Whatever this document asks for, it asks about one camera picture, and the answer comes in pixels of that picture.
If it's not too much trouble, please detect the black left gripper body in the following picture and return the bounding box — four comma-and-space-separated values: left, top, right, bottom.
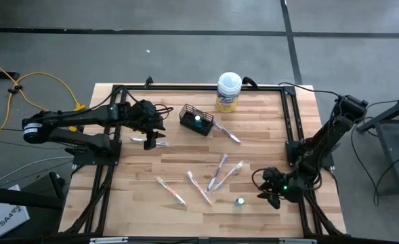
128, 100, 168, 134

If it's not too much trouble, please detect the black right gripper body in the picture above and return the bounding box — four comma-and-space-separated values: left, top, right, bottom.
260, 166, 290, 199

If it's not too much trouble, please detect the Lysol wipes canister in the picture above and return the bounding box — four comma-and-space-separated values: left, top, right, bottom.
215, 71, 243, 113

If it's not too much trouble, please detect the grey metal stand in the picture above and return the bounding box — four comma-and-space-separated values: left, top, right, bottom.
356, 91, 399, 197

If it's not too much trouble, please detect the dark floor stand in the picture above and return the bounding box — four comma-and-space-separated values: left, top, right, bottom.
0, 171, 66, 211

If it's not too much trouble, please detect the black floor bar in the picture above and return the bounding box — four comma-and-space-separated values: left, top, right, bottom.
0, 70, 20, 81

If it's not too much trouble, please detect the white printed box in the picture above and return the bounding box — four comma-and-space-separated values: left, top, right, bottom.
0, 184, 30, 241

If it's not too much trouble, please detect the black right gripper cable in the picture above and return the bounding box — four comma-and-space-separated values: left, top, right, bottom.
251, 167, 272, 196

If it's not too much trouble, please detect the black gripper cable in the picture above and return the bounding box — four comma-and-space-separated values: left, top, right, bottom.
251, 167, 272, 196
153, 103, 175, 120

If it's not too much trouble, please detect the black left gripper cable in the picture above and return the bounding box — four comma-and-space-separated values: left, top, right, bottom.
153, 103, 175, 120

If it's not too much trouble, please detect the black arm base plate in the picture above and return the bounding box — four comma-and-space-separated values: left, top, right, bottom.
285, 139, 335, 169
72, 139, 123, 167

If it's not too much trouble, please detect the white frame bracket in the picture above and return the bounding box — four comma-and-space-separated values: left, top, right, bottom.
279, 238, 317, 244
89, 237, 129, 244

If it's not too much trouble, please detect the black wire basket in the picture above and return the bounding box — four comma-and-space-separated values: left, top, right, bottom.
178, 103, 215, 138

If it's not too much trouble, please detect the yellow power cable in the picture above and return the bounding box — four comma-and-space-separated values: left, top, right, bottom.
0, 56, 87, 154

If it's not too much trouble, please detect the white floor cable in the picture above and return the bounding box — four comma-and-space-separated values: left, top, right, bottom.
0, 155, 75, 187

